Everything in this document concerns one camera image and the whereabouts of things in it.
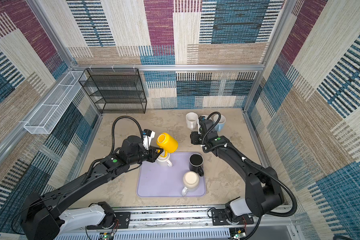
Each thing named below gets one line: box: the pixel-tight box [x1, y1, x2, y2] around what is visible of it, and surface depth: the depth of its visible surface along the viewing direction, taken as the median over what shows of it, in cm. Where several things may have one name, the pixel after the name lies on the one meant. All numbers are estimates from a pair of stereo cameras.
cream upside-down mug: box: [181, 171, 199, 197], surface depth 79 cm
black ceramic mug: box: [189, 152, 204, 177], surface depth 85 cm
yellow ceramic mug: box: [156, 132, 179, 158], surface depth 77 cm
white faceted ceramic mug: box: [185, 112, 199, 130], surface depth 104 cm
